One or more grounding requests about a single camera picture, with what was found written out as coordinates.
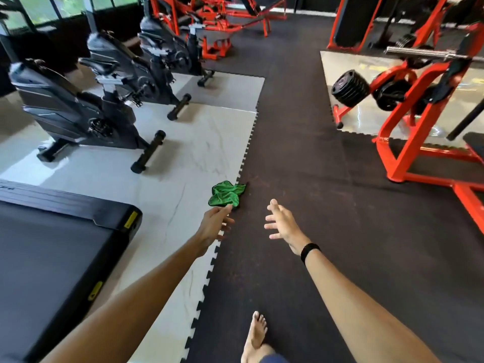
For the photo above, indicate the person's left hand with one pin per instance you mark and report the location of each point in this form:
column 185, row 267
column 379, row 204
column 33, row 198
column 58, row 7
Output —
column 211, row 227

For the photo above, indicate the person's right hand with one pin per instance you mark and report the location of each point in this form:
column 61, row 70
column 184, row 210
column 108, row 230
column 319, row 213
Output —
column 286, row 226

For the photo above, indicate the person's right thumb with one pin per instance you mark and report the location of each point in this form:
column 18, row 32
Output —
column 275, row 235

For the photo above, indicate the person's left fingers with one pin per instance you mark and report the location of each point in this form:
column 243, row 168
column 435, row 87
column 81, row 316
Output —
column 224, row 215

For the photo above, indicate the person's right forearm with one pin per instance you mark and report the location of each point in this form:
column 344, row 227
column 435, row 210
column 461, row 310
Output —
column 359, row 309

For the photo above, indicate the person's left forearm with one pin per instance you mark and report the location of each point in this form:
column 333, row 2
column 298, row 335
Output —
column 132, row 302

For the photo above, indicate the green cloth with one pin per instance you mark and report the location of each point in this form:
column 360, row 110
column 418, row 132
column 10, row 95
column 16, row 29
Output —
column 226, row 193

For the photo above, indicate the black wristband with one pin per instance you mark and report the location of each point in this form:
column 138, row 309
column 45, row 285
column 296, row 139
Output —
column 309, row 250

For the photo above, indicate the person's bare foot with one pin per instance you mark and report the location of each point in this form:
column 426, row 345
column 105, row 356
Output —
column 254, row 336

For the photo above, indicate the blue shorts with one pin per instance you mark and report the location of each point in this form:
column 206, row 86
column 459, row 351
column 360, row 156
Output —
column 273, row 359

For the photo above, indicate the stack of black weight plates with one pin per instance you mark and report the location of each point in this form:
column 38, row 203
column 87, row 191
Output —
column 350, row 88

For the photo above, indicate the black exercise bike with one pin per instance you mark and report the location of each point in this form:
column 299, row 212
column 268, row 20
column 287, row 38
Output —
column 166, row 45
column 128, row 67
column 68, row 109

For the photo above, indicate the black treadmill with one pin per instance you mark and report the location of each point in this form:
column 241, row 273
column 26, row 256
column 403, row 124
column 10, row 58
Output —
column 53, row 260

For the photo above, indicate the black weight plates on peg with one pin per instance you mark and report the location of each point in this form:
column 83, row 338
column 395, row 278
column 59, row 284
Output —
column 390, row 95

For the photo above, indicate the red gym machine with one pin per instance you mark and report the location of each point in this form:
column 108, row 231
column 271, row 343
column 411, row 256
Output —
column 219, row 15

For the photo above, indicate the black bench pad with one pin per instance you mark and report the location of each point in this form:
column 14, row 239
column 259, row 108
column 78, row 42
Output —
column 475, row 144

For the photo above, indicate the red machine with black pad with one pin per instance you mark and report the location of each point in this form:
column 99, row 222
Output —
column 353, row 22

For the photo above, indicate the steel barbell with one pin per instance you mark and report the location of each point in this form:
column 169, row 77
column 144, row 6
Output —
column 423, row 52

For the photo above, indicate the red weight rack frame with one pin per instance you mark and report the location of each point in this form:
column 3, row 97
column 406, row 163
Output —
column 416, row 120

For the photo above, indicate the window with dark frame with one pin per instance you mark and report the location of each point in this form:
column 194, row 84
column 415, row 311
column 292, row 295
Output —
column 41, row 7

